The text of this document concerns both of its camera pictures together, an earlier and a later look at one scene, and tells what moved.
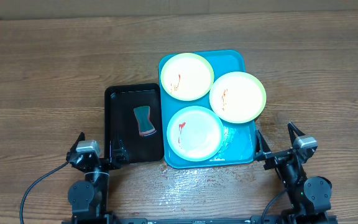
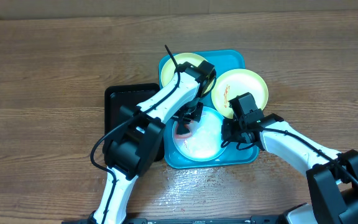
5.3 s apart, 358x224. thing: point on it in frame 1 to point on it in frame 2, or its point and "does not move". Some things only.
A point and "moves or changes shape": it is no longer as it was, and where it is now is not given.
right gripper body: [275, 158] to [232, 129]
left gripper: [119, 154] to [196, 116]
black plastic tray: [133, 112] does not move
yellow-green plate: [237, 97] does not move
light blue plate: [195, 133] does not move
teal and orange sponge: [142, 114] moves or changes shape
